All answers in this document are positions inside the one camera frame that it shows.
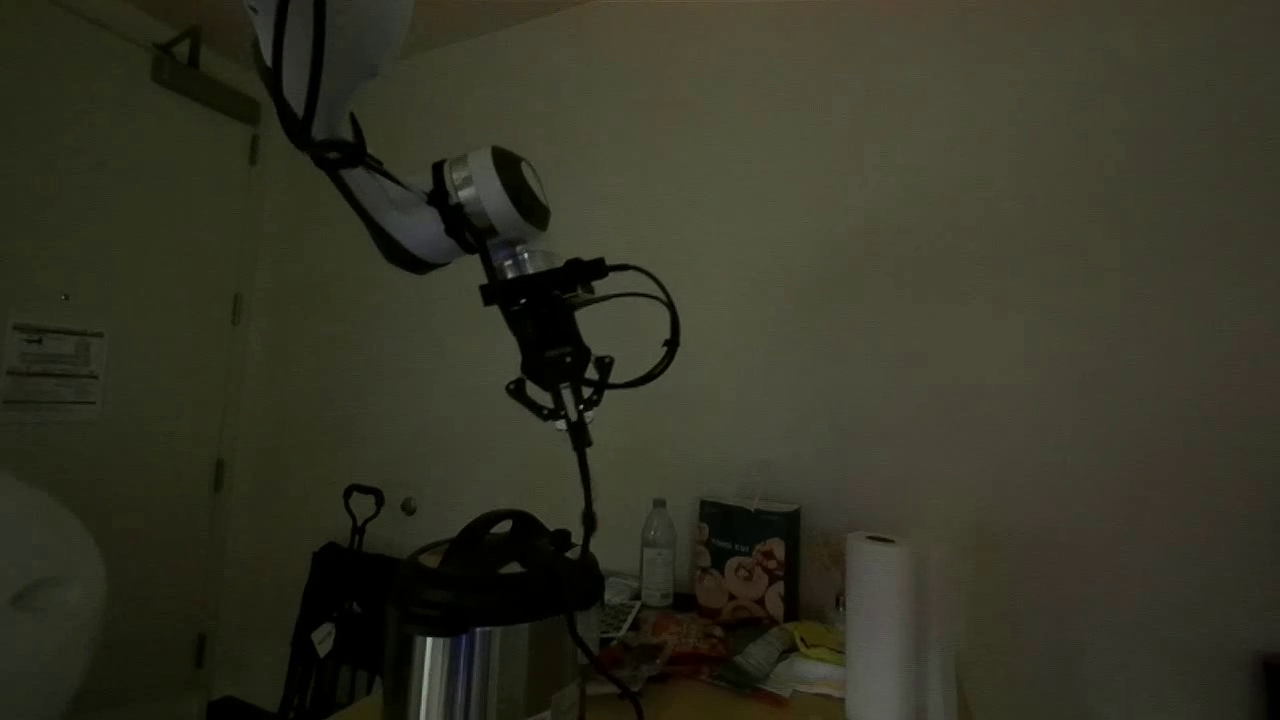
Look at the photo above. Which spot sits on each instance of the green snack box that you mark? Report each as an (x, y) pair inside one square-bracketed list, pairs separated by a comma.
[(745, 560)]

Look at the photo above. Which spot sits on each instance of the white paper towel roll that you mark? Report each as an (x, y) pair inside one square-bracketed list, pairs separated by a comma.
[(877, 630)]

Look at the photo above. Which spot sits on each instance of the white rounded object at left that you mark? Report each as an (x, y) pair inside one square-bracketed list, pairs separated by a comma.
[(51, 602)]

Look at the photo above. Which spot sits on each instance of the red snack bag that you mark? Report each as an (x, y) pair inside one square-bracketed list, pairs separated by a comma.
[(664, 642)]

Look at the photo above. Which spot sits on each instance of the paper sign on door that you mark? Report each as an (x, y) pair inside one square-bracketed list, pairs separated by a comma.
[(51, 368)]

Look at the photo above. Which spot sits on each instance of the black robot wiring loop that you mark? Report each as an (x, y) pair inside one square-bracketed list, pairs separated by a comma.
[(647, 335)]

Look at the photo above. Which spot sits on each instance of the clear plastic water bottle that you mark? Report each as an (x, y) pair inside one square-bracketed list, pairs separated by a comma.
[(657, 556)]

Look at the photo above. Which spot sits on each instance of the yellow snack packet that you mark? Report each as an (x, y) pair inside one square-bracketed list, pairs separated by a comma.
[(793, 663)]

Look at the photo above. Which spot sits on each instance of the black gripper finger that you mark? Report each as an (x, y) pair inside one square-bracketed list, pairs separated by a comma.
[(530, 403), (598, 379)]

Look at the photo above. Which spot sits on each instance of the black folding cart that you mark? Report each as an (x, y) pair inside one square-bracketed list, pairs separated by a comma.
[(340, 627)]

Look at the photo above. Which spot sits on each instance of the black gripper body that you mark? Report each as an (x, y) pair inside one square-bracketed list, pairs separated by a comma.
[(542, 317)]

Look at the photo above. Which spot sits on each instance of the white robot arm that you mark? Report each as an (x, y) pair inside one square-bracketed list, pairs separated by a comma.
[(323, 65)]

